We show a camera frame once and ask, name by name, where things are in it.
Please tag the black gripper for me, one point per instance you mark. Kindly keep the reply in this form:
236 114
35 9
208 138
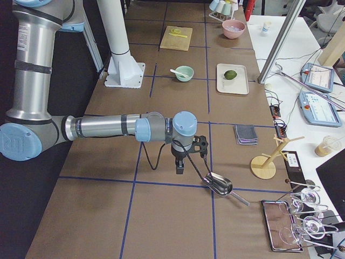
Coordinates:
178 155

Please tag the white plastic spoon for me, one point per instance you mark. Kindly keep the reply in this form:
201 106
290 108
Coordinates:
179 73

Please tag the light green bowl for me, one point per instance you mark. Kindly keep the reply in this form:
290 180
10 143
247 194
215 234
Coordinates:
186 70

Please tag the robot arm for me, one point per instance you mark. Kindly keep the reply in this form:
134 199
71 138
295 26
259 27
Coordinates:
30 129

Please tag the pink bowl of ice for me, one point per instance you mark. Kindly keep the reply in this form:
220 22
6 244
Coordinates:
233 28

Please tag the metal scoop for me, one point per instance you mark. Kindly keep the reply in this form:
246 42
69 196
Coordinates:
222 186

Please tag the grey folded cloth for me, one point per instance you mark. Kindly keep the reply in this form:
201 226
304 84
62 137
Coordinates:
245 134

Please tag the wooden stand with round base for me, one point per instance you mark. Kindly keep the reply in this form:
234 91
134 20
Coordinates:
262 166

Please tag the cream rabbit tray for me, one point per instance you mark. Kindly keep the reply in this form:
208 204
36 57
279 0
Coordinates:
239 85

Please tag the green avocado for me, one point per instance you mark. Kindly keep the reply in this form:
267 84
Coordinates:
230 74

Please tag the black power strip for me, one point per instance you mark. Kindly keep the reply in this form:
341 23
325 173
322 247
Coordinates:
275 111

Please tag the bamboo cutting board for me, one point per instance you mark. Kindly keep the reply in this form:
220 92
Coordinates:
176 43

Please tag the yellow plastic knife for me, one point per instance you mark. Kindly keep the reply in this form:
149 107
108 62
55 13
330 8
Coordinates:
177 35

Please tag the wine glass rack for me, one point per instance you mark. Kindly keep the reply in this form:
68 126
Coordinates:
292 221

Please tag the upper lemon slice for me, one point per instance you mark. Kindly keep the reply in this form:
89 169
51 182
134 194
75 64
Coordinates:
175 30

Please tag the near teach pendant tablet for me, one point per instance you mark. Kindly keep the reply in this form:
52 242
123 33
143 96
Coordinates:
318 111

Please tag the teach pendant tablet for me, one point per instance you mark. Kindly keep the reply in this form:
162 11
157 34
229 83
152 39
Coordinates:
318 111
318 77

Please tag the iced coffee plastic cup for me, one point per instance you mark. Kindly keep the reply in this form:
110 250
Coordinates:
328 145

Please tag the cup rack with wooden bar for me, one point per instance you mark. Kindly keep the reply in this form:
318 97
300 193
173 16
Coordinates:
220 17

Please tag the sage green cup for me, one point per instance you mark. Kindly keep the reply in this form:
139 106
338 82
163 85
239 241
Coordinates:
227 9

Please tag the white cup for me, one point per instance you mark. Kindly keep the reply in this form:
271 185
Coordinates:
220 6

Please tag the far teach pendant tablet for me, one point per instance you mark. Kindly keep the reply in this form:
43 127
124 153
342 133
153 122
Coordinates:
318 77

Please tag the blue cup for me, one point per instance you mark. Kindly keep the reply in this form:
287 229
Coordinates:
213 5

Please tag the paper cup on desk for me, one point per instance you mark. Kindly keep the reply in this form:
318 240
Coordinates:
265 28

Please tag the red object at corner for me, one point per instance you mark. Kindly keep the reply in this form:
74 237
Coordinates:
249 6

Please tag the wooden beam on desk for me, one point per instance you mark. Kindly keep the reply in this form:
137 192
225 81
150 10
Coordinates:
334 50

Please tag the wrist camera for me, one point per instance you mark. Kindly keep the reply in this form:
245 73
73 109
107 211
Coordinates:
200 145

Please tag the aluminium frame post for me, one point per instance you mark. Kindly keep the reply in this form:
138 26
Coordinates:
281 37

